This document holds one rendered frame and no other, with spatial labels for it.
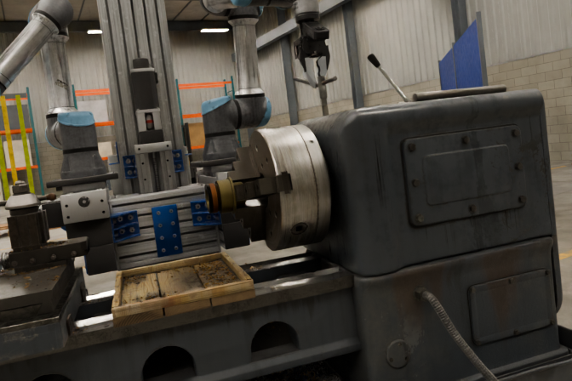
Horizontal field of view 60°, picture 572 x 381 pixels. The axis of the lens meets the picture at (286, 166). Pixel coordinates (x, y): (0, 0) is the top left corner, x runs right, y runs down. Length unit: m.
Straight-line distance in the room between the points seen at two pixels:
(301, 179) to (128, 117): 1.02
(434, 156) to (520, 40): 12.06
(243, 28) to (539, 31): 11.36
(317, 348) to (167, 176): 0.97
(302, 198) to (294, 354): 0.36
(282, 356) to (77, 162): 0.98
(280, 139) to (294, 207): 0.17
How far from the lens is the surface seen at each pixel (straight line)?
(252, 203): 1.29
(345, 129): 1.15
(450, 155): 1.27
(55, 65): 2.00
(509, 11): 13.46
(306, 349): 1.24
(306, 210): 1.17
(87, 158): 1.82
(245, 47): 1.93
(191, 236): 1.84
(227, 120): 1.87
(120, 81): 2.03
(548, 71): 12.74
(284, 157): 1.16
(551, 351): 1.56
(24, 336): 1.09
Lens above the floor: 1.20
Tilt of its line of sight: 3 degrees down
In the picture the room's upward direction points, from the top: 7 degrees counter-clockwise
